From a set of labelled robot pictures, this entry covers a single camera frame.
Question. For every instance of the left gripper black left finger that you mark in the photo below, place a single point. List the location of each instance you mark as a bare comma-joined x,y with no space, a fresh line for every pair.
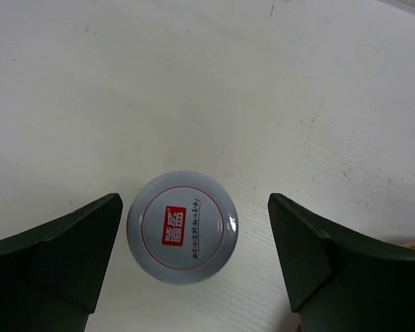
51,275

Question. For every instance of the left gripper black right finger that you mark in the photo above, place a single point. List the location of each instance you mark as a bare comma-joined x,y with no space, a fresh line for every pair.
338,279

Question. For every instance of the grey lid spice jar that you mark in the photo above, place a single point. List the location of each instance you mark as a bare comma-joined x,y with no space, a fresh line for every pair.
182,227

